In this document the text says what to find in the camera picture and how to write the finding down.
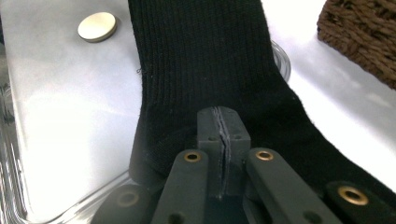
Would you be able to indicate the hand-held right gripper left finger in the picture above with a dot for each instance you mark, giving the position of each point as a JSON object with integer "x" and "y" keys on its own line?
{"x": 211, "y": 124}

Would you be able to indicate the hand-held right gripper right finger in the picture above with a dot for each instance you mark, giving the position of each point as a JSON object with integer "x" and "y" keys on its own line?
{"x": 236, "y": 137}

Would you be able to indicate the black sock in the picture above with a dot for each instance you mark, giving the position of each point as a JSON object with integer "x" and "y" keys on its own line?
{"x": 202, "y": 56}

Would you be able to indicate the clear lid with round knob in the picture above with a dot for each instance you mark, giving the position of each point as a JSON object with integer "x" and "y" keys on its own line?
{"x": 77, "y": 93}

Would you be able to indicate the brown wicker basket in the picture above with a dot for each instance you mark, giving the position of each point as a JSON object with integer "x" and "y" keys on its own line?
{"x": 364, "y": 31}

